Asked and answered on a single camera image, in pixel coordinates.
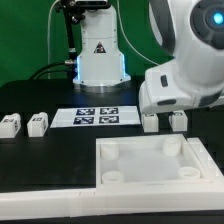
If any black cable bundle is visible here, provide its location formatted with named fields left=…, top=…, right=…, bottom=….
left=29, top=59, right=78, bottom=81

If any white sheet with AprilTags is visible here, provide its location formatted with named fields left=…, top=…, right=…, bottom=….
left=51, top=106, right=140, bottom=128

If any white L-shaped obstacle fence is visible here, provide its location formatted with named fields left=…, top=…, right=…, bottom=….
left=0, top=138, right=224, bottom=220

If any white square tabletop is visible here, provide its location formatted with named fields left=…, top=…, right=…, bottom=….
left=96, top=134, right=211, bottom=187

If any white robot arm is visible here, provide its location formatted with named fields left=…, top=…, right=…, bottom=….
left=139, top=0, right=224, bottom=114

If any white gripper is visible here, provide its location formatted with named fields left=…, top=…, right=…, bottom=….
left=139, top=61, right=224, bottom=115

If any white cable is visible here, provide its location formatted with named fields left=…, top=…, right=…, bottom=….
left=115, top=0, right=161, bottom=67

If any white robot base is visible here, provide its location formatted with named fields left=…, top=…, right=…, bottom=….
left=54, top=0, right=132, bottom=94

